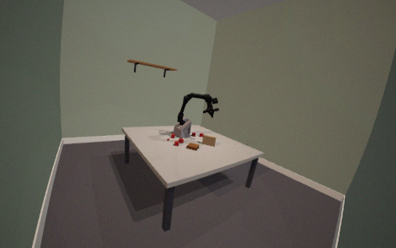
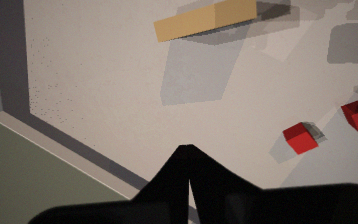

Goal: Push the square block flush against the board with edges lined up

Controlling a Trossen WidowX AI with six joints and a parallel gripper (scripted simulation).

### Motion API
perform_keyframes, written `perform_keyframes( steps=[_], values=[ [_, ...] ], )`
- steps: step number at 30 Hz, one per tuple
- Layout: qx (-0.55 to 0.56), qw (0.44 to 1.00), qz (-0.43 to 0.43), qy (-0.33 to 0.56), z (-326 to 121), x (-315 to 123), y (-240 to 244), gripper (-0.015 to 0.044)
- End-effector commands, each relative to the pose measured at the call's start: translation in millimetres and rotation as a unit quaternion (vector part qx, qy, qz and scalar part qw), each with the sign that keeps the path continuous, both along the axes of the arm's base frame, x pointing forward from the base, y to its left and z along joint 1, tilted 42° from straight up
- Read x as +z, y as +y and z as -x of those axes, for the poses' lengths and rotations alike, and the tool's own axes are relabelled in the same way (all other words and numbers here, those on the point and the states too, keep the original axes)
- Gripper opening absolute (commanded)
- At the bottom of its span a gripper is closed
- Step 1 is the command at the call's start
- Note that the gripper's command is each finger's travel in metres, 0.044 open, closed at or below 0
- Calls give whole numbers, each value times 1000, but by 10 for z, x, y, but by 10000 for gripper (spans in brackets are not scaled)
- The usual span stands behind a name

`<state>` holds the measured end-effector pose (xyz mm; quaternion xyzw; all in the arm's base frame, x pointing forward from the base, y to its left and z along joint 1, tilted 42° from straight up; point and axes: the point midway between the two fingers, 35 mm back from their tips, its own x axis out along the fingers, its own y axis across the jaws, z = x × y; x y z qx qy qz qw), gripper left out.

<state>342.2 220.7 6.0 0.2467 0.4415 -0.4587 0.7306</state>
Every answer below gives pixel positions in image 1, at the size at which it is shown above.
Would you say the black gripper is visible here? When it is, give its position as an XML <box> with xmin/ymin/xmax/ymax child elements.
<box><xmin>208</xmin><ymin>105</ymin><xmax>219</xmax><ymax>118</ymax></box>

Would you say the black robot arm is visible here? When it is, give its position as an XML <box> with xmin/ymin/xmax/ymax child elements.
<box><xmin>177</xmin><ymin>93</ymin><xmax>218</xmax><ymax>125</ymax></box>

